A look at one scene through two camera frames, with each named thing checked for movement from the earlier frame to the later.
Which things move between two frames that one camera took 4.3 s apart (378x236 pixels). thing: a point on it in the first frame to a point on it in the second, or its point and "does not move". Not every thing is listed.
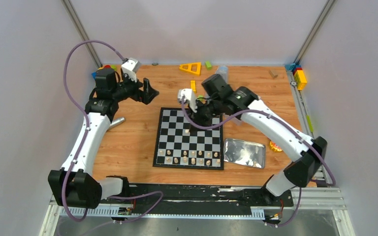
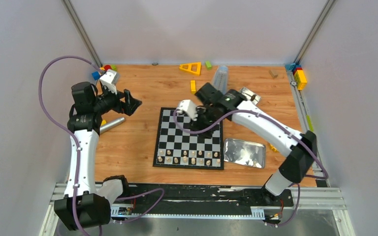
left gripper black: x=144 y=90 to x=124 y=103
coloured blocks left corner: x=113 y=67 does not move
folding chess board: x=176 y=147 does not move
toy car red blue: x=275 y=147 does not move
